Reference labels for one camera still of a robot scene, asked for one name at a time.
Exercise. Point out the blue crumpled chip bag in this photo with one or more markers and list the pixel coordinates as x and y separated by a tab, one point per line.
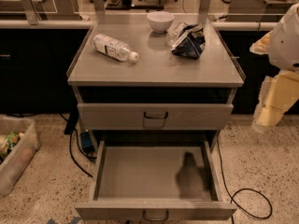
187	40

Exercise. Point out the closed upper grey drawer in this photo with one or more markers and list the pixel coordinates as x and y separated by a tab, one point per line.
154	116

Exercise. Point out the blue labelled plastic bottle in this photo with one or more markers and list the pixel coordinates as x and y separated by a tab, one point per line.
115	48

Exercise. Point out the clear plastic storage bin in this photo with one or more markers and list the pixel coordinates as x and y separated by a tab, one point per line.
17	160

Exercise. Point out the open grey middle drawer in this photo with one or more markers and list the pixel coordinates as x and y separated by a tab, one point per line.
155	183

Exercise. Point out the food items in bin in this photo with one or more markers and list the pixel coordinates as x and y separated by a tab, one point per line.
7	143

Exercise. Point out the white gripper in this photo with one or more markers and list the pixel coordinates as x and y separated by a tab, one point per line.
286	46

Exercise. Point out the grey metal drawer cabinet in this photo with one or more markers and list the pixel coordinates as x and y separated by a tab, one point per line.
158	77

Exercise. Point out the blue power adapter box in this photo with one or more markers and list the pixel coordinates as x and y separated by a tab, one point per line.
86	142

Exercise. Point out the white ceramic bowl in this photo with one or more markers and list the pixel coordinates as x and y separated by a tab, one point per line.
160	21

